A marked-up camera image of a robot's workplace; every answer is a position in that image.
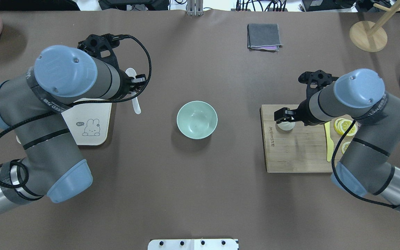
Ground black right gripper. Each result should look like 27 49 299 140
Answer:
274 101 311 126

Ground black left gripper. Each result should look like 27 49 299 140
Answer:
118 72 147 99

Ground white plastic spoon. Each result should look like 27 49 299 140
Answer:
125 68 141 115

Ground white steamed bun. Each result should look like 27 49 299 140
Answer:
276 121 295 131

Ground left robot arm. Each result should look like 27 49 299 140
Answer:
0 45 149 215

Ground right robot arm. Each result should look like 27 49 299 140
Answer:
274 68 400 213

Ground mint green bowl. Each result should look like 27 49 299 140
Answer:
176 101 218 140

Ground top stacked lemon slice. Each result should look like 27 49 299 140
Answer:
334 118 352 135

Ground stacked lemon slice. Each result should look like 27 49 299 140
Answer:
334 118 352 135
341 120 358 136

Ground bamboo cutting board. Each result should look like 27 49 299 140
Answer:
260 104 332 173

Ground yellow plastic knife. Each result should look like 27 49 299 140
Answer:
324 122 334 163

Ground lower stacked lemon slice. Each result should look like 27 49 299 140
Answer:
341 120 358 136

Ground single lemon slice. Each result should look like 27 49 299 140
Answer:
340 141 351 155

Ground cream rabbit tray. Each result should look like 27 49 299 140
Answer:
16 98 113 146

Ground grey and pink cloths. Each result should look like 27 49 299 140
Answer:
247 23 284 52

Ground wooden mug tree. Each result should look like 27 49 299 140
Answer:
349 0 400 52

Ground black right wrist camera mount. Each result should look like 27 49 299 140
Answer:
298 70 339 101

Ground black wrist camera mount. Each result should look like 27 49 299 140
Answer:
298 70 339 101
77 33 121 69

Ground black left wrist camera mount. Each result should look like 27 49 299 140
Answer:
77 33 121 69

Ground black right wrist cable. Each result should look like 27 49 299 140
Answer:
331 120 400 225

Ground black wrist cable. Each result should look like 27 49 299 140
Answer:
0 34 152 190
331 120 400 225

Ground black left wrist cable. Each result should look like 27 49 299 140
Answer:
0 34 152 190

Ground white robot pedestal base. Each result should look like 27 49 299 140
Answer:
147 238 240 250

